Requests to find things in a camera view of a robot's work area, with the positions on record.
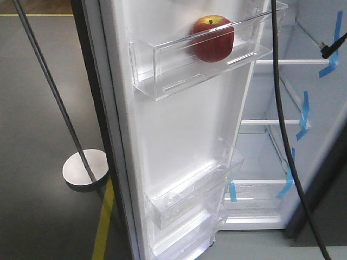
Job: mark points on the clear middle door bin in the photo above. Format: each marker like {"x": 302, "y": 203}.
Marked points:
{"x": 178, "y": 199}

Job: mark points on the clear lower door bin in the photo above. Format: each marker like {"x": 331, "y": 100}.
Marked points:
{"x": 190, "y": 234}

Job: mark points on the red yellow apple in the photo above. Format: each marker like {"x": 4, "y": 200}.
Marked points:
{"x": 214, "y": 46}

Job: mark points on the black cable plug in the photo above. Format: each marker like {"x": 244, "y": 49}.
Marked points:
{"x": 328, "y": 50}

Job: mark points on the steel pole stand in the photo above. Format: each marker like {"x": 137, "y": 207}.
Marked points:
{"x": 87, "y": 167}

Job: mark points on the dark grey fridge body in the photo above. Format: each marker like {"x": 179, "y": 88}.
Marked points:
{"x": 308, "y": 146}

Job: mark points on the clear upper door bin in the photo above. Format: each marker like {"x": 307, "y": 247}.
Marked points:
{"x": 166, "y": 68}

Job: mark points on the open fridge door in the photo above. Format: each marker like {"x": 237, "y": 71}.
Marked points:
{"x": 151, "y": 145}

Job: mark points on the clear door bin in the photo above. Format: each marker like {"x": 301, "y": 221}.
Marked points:
{"x": 178, "y": 199}
{"x": 166, "y": 68}
{"x": 190, "y": 234}

